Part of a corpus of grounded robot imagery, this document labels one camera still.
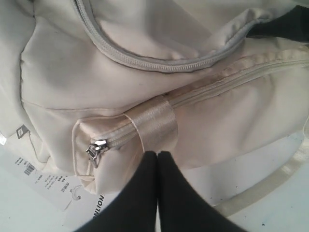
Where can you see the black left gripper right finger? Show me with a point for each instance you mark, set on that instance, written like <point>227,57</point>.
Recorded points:
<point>181,208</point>

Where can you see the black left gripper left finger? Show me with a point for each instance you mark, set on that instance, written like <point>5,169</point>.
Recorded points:
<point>134,209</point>

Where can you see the white paper product tag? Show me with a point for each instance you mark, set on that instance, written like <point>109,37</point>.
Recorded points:
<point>31,201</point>

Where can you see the cream fabric duffel bag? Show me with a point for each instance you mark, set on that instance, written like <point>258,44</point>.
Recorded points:
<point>87,86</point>

